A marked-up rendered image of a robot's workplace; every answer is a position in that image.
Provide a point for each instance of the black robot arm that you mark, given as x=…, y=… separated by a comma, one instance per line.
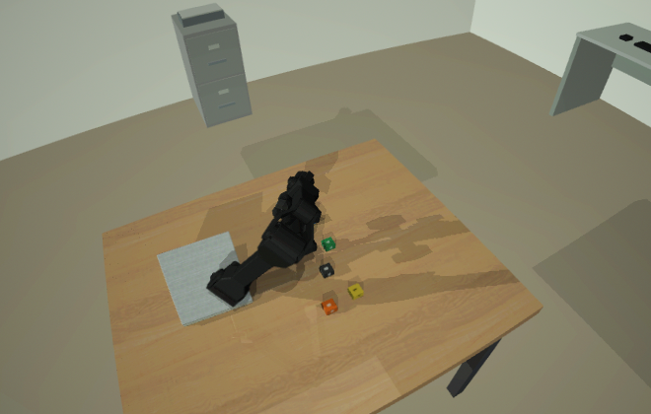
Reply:
x=279, y=246

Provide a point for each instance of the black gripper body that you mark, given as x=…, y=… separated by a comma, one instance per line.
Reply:
x=296, y=226

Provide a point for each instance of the green block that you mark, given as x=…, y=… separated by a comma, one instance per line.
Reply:
x=328, y=244

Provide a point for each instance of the yellow block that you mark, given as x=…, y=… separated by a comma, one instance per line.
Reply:
x=355, y=291

